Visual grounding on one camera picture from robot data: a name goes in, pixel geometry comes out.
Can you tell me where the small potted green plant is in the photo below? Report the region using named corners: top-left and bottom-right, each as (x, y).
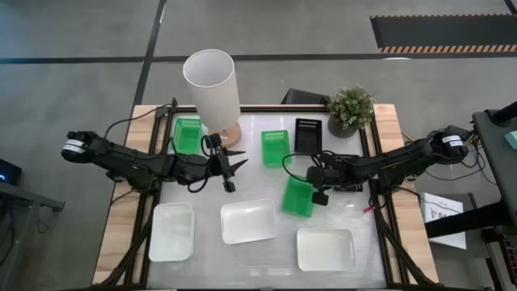
top-left (326, 84), bottom-right (376, 139)

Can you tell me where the dark device with blue light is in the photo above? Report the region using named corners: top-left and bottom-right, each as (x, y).
top-left (0, 158), bottom-right (23, 187)

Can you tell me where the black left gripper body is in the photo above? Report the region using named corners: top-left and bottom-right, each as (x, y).
top-left (176, 133), bottom-right (237, 194)

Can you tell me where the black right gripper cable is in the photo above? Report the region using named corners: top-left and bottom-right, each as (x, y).
top-left (281, 152), bottom-right (324, 183)

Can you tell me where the black metal bar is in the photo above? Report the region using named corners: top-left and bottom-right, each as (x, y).
top-left (424, 200), bottom-right (511, 239)

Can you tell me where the green slotted plastic basket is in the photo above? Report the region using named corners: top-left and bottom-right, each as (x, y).
top-left (172, 116), bottom-right (203, 155)
top-left (260, 129), bottom-right (292, 168)
top-left (280, 175), bottom-right (317, 218)

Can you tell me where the black hazard striped mat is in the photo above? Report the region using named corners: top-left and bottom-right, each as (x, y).
top-left (370, 14), bottom-right (517, 54)

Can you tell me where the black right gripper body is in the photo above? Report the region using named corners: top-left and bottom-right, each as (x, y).
top-left (305, 154), bottom-right (349, 208)

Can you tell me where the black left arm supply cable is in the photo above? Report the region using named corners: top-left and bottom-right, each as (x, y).
top-left (103, 96), bottom-right (179, 141)

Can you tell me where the white plastic basket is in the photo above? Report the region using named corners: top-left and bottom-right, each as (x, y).
top-left (296, 227), bottom-right (357, 272)
top-left (220, 197), bottom-right (280, 246)
top-left (148, 201), bottom-right (196, 263)

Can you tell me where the black flat monitor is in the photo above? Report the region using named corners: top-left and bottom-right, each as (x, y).
top-left (281, 88), bottom-right (331, 107)

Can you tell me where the grey metal stand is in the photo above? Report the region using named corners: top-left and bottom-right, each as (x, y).
top-left (0, 181), bottom-right (65, 213)

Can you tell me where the white printed cardboard box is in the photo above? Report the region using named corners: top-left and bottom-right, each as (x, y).
top-left (419, 192), bottom-right (468, 251)

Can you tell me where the black aluminium table frame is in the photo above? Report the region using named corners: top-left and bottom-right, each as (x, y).
top-left (91, 103), bottom-right (441, 291)

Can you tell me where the white shade wooden base lamp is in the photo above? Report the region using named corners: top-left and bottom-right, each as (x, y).
top-left (182, 48), bottom-right (242, 150)

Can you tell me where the black side table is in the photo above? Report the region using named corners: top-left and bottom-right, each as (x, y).
top-left (471, 100), bottom-right (517, 227)

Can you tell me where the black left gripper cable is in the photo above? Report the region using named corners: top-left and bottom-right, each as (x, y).
top-left (186, 134), bottom-right (216, 194)

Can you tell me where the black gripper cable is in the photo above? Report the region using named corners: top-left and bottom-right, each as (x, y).
top-left (281, 152), bottom-right (324, 183)
top-left (186, 134), bottom-right (216, 194)

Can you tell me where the wooden table side board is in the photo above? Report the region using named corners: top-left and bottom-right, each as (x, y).
top-left (91, 104), bottom-right (162, 286)
top-left (373, 103), bottom-right (440, 284)

